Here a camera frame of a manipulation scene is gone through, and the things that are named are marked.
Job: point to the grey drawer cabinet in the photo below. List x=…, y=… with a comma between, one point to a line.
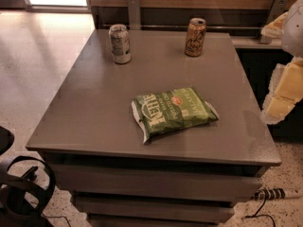
x=165, y=140

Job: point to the left metal wall bracket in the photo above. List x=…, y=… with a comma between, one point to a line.
x=134, y=14

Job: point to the green Kettle chips bag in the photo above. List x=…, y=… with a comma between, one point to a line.
x=171, y=111

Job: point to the striped power strip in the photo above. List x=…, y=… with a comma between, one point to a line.
x=277, y=194

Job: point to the silver green 7up can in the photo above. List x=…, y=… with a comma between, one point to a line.
x=120, y=43

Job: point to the gold LaCroix can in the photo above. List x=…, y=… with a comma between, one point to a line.
x=195, y=37

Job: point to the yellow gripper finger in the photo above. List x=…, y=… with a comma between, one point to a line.
x=285, y=90
x=274, y=29

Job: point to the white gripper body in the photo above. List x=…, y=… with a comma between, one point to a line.
x=294, y=28

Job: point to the black office chair base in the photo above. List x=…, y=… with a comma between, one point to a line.
x=22, y=201

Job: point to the metal wall bracket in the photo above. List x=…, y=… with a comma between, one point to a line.
x=277, y=8
x=134, y=14

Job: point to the right metal wall bracket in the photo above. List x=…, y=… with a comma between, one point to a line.
x=277, y=8

